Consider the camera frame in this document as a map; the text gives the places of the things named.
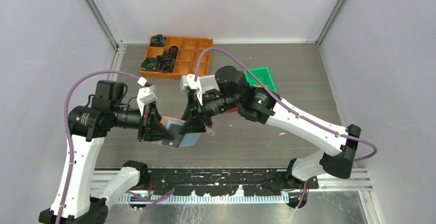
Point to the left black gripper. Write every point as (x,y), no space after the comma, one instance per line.
(153,130)

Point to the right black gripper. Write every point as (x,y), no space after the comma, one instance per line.
(195,114)

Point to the pink leather card holder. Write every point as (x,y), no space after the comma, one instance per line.
(189,139)

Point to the dark grey card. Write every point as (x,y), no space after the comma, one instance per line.
(174,129)

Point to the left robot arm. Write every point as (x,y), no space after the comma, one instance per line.
(86,127)

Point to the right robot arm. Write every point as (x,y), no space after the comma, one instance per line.
(230,89)

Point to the white plastic bin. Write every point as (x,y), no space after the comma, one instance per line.
(208,83)

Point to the orange compartment tray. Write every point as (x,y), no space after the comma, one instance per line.
(171,57)

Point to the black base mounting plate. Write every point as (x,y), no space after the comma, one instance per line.
(217,182)

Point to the green plastic bin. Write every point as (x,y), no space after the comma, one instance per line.
(264,75)

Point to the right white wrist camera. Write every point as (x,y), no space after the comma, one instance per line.
(189,81)

